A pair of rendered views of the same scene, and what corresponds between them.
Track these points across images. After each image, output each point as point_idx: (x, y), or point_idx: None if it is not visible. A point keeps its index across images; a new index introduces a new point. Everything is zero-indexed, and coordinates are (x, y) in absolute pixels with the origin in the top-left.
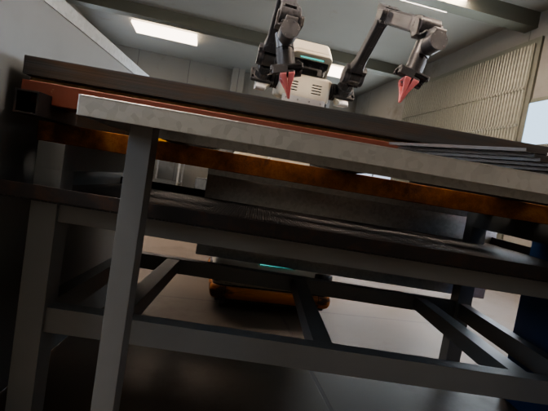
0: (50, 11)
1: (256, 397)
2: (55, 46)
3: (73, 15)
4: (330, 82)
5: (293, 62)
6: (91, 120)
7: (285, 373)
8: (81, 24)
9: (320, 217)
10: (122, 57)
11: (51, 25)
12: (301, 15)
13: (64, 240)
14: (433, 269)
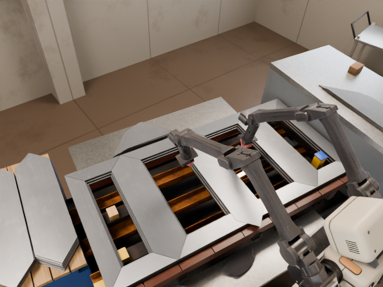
0: (298, 91)
1: None
2: (299, 102)
3: (310, 95)
4: (324, 253)
5: (244, 135)
6: (285, 128)
7: None
8: (316, 100)
9: (236, 247)
10: (357, 131)
11: (298, 95)
12: (248, 115)
13: None
14: None
